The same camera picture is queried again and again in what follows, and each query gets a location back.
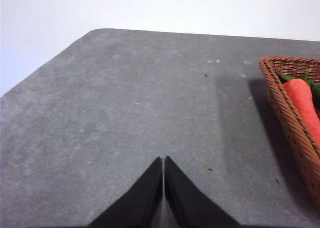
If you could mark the green pepper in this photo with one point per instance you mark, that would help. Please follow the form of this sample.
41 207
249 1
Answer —
316 90

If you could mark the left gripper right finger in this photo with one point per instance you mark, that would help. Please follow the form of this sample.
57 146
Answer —
190 205

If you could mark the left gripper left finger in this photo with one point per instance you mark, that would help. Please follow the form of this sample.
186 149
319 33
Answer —
140 203

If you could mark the brown wicker basket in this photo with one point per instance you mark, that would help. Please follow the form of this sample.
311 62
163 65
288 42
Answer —
295 128

